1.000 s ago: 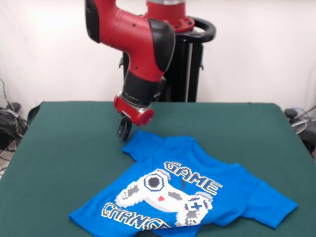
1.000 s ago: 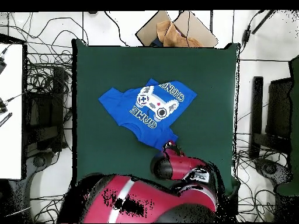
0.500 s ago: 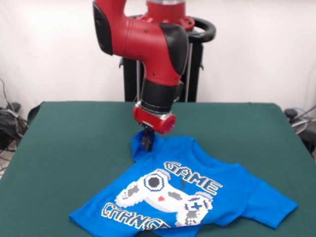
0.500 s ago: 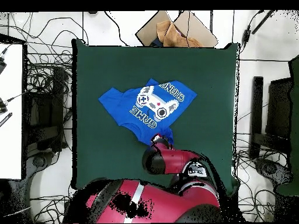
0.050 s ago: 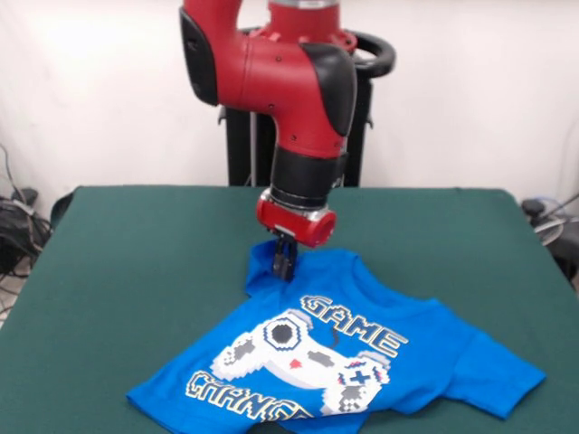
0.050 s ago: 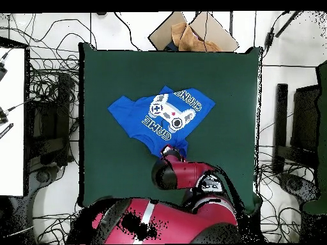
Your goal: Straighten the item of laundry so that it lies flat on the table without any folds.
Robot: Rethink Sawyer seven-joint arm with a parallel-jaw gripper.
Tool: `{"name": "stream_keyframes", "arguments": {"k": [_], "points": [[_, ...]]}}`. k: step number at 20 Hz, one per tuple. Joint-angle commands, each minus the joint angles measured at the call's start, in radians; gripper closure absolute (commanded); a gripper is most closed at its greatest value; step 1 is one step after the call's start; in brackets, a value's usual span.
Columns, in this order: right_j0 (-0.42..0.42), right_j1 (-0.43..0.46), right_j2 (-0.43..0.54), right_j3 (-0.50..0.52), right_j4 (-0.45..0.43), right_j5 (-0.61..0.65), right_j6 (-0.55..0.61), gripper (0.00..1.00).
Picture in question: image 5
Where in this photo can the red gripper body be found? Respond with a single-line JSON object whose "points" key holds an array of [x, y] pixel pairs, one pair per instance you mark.
{"points": [[294, 223]]}

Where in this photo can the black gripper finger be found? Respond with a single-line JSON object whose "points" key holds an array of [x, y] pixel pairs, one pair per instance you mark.
{"points": [[288, 262], [278, 257]]}

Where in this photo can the blue printed t-shirt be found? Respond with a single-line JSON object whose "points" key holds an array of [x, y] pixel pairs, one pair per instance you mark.
{"points": [[339, 361]]}

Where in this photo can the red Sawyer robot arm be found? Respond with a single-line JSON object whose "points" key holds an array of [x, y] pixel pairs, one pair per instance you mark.
{"points": [[280, 77]]}

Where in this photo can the dark green table cloth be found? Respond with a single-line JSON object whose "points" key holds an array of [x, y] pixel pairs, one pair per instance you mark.
{"points": [[113, 294]]}

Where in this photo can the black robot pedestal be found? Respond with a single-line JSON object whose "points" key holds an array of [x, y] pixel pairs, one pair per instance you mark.
{"points": [[366, 113]]}

